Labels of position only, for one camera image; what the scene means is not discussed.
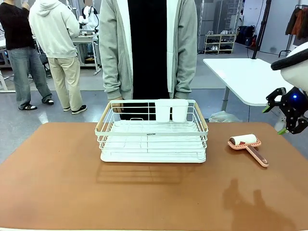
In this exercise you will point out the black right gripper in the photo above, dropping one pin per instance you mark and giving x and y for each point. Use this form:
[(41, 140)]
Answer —
[(294, 107)]

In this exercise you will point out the pink lint roller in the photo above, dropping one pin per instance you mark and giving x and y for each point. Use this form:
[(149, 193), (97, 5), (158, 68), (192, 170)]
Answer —
[(245, 142)]

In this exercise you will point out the person's left forearm grey sleeve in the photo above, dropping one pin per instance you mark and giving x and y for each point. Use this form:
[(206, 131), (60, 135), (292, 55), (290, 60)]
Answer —
[(184, 77)]

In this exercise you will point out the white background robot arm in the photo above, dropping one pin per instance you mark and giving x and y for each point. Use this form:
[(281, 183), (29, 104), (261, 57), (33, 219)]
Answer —
[(89, 18)]

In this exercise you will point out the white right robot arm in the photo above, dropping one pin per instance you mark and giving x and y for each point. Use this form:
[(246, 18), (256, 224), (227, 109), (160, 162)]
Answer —
[(297, 69)]

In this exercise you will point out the person's right forearm grey sleeve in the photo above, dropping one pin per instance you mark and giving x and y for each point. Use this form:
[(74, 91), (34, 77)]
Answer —
[(113, 79)]

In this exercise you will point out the person's right hand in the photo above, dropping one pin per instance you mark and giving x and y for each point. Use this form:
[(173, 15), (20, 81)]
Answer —
[(118, 107)]

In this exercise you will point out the white table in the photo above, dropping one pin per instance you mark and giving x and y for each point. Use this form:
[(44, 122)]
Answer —
[(245, 77)]

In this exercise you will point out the black clothes rack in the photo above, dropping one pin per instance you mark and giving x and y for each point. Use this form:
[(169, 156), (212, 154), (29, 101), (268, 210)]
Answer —
[(287, 51)]

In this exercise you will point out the clear plastic bag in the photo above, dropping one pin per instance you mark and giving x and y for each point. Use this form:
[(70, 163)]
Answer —
[(223, 117)]

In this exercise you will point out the red fire extinguisher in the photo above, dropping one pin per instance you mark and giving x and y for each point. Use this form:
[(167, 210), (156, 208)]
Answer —
[(253, 42)]

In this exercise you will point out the black slanted pole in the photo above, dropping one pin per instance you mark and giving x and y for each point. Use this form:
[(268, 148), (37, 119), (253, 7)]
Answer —
[(261, 29)]

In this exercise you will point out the black bags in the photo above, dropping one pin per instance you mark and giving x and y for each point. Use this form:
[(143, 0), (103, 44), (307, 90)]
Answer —
[(244, 34)]

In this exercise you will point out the hanging brown jackets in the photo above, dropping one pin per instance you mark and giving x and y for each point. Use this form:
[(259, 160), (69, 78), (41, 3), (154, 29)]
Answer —
[(298, 22)]

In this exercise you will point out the wooden shoe shelf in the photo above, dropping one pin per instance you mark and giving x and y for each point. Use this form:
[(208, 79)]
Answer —
[(220, 43)]

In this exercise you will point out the white plastic cutlery holder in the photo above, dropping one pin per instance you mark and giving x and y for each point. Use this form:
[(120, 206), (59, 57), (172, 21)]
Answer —
[(172, 109)]

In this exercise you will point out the person in grey cardigan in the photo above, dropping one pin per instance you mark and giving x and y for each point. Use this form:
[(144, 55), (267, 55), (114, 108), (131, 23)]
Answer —
[(149, 48)]

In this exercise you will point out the white background workbench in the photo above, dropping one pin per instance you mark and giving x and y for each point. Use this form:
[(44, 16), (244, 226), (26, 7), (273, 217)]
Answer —
[(84, 39)]

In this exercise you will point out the person in white hoodie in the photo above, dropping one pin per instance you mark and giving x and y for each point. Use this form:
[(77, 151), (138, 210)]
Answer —
[(57, 31)]

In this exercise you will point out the person in blue jeans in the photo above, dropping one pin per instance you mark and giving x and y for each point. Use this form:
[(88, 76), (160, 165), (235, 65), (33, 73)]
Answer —
[(16, 36)]

